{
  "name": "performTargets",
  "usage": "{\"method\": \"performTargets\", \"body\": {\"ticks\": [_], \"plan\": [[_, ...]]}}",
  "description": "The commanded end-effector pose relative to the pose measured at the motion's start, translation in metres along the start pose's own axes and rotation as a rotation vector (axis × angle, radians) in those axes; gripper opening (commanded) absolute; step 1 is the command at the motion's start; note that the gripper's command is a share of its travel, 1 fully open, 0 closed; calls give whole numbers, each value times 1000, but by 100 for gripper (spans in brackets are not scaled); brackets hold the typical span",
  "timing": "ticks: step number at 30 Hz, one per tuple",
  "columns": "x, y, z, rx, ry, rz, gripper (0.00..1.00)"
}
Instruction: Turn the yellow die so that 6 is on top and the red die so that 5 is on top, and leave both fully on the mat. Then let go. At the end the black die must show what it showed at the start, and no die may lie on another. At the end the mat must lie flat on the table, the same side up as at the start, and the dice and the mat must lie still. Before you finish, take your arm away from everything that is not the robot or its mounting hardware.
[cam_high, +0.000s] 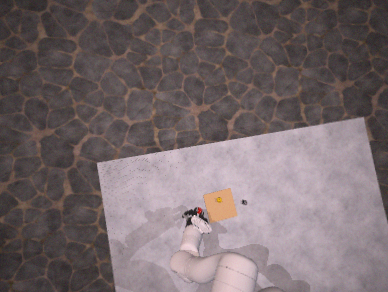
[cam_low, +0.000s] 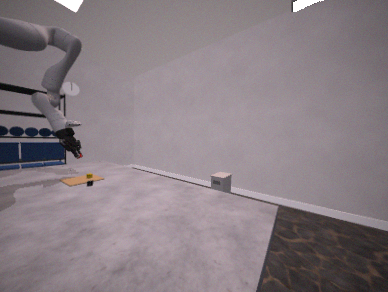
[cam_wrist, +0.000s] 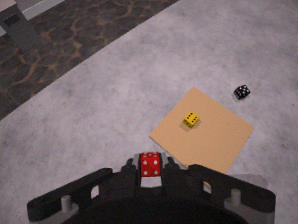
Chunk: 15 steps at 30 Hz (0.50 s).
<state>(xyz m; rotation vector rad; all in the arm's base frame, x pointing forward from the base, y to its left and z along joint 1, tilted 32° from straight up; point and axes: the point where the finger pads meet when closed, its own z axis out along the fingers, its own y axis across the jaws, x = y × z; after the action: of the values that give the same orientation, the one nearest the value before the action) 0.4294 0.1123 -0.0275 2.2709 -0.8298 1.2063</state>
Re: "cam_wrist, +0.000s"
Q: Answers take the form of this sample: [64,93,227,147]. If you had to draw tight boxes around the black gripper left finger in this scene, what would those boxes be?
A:
[27,153,142,224]

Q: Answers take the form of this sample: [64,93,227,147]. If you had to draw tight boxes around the red die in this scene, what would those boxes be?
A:
[141,152,160,177]

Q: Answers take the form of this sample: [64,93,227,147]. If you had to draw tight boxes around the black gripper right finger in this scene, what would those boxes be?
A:
[159,153,276,224]

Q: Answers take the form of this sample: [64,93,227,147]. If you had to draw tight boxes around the yellow die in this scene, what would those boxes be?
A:
[183,111,199,128]

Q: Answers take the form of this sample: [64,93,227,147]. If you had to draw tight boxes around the tan square mat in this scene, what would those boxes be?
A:
[149,87,254,174]

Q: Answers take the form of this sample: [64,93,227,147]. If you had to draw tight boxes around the black die with white pips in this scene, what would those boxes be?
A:
[233,85,251,100]

